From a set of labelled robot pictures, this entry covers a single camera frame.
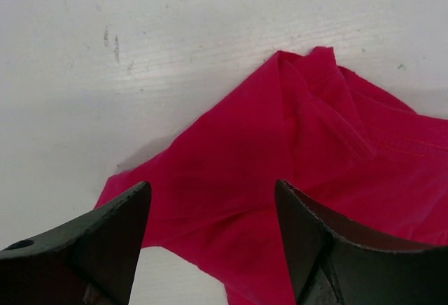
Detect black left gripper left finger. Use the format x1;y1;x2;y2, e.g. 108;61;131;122
1;182;151;304

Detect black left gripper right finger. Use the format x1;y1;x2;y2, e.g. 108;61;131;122
274;180;447;305

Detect pink red t shirt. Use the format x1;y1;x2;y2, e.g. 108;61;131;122
97;48;447;304

